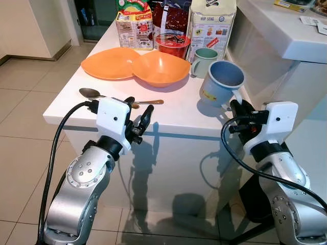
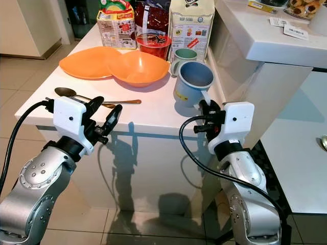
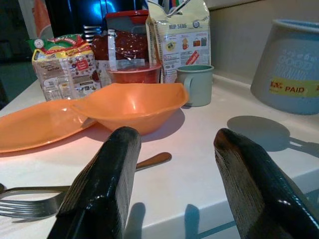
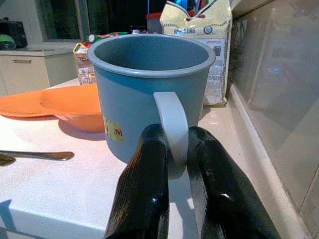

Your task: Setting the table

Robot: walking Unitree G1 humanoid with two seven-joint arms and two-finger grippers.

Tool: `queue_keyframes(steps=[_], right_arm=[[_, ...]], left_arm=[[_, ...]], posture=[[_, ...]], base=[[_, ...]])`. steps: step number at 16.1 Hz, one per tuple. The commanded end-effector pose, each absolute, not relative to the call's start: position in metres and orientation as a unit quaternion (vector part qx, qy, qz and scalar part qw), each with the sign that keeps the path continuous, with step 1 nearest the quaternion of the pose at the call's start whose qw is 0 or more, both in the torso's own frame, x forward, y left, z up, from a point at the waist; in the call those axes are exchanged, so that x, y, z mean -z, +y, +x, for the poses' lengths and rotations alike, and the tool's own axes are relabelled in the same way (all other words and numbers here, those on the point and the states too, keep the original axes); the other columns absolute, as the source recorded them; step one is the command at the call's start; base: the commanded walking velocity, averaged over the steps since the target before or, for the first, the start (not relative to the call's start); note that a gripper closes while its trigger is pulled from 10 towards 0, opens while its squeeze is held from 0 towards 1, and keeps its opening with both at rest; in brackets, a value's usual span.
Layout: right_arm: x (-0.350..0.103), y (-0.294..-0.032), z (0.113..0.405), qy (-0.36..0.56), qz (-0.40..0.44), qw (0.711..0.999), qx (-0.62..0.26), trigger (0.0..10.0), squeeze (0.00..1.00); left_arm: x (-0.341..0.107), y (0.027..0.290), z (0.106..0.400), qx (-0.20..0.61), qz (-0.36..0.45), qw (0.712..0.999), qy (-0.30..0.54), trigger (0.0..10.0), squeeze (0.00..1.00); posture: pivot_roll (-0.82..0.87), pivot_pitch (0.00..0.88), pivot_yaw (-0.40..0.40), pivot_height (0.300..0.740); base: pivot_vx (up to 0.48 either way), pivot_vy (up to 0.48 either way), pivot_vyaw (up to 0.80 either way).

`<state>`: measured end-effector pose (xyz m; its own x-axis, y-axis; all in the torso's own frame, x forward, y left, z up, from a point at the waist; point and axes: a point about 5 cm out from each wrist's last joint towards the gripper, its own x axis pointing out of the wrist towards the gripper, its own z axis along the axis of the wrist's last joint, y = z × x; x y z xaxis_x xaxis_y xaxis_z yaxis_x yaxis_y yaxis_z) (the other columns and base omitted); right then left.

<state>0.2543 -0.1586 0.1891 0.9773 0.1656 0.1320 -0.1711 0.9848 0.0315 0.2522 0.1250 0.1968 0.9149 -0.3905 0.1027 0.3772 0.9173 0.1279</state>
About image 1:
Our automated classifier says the blue mug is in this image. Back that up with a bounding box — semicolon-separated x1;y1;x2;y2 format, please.
200;61;246;108

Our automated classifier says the metal spoon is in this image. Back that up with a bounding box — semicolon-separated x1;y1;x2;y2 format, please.
79;88;165;109

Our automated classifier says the white table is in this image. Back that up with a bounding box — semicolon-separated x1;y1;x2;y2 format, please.
43;20;256;215

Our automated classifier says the orange plastic plate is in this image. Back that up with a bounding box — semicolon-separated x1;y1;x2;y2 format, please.
81;47;141;81

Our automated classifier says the orange plastic bowl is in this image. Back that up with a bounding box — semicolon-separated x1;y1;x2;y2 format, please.
132;50;191;88

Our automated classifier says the pale green mug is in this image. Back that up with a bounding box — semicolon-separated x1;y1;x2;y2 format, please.
191;47;219;79

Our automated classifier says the white raised counter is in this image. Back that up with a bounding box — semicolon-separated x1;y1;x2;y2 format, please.
225;0;327;205

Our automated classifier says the red lidded food tub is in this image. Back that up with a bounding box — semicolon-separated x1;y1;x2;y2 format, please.
155;33;191;59

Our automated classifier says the colourful cereal carton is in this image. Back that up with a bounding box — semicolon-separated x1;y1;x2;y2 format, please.
115;0;155;51

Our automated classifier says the white Hup Seng cracker packet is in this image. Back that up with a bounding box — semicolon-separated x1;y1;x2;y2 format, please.
186;0;237;62

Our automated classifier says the dark doorway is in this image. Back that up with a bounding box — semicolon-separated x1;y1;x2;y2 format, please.
74;0;121;41

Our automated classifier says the dark red snack packet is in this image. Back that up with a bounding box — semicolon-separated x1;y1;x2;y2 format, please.
152;2;191;39

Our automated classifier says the small white paper tag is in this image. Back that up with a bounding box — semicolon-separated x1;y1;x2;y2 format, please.
299;15;320;27

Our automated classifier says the yellow flat packet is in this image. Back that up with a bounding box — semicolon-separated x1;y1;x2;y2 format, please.
274;0;307;13

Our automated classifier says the plate of cookies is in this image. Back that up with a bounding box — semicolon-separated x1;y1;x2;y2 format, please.
312;0;327;16

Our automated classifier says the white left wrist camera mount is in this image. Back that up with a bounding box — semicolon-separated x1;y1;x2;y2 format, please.
96;97;132;142

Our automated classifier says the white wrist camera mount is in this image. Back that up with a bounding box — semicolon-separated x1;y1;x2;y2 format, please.
244;101;299;156
96;97;132;142

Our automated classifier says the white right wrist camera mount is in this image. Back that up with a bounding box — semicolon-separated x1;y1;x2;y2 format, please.
244;101;299;156

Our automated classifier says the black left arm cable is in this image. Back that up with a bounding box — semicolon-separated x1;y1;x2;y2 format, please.
37;101;99;245

